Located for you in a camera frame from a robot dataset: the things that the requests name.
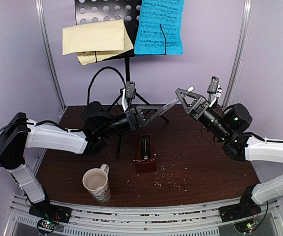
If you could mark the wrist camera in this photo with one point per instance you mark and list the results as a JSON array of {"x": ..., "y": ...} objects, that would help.
[
  {"x": 214, "y": 92},
  {"x": 128, "y": 95}
]

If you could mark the yellow sheet music page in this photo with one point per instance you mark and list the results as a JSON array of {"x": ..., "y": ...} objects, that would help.
[{"x": 94, "y": 42}]

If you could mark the clear plastic metronome cover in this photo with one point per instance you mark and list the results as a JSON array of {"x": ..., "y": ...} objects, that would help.
[{"x": 174, "y": 101}]

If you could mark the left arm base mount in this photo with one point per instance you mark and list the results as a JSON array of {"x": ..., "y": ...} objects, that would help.
[{"x": 50, "y": 216}]

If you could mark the left aluminium corner post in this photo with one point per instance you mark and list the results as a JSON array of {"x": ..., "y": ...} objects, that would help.
[{"x": 48, "y": 52}]

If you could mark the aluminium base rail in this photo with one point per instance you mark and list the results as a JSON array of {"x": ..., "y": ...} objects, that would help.
[{"x": 186, "y": 220}]

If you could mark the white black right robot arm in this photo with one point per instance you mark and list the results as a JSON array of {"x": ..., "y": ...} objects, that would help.
[{"x": 238, "y": 144}]

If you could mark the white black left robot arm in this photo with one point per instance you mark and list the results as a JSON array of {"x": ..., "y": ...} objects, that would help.
[{"x": 22, "y": 133}]

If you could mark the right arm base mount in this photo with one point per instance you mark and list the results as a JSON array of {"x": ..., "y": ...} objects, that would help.
[{"x": 244, "y": 215}]

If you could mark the blue sheet music page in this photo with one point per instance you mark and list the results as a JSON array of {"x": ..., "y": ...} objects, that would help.
[{"x": 159, "y": 28}]

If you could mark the white ceramic mug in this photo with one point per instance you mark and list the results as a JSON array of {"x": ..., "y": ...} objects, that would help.
[{"x": 96, "y": 182}]

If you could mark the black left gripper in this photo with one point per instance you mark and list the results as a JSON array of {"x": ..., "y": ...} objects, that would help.
[{"x": 134, "y": 113}]

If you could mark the aluminium corner post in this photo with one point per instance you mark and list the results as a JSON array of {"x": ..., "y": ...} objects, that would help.
[
  {"x": 48, "y": 52},
  {"x": 241, "y": 45}
]

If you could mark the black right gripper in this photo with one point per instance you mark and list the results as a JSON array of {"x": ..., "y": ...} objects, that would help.
[{"x": 199, "y": 107}]

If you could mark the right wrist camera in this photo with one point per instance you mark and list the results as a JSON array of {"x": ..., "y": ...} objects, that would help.
[{"x": 214, "y": 92}]

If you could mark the black music stand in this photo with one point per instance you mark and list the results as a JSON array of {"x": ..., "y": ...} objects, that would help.
[{"x": 99, "y": 124}]

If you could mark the right aluminium corner post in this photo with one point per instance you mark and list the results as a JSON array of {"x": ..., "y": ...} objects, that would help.
[{"x": 241, "y": 45}]

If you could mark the red wooden metronome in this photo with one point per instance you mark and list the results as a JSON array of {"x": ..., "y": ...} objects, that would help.
[{"x": 145, "y": 161}]

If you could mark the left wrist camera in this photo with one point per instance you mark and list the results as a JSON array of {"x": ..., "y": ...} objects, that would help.
[{"x": 128, "y": 95}]

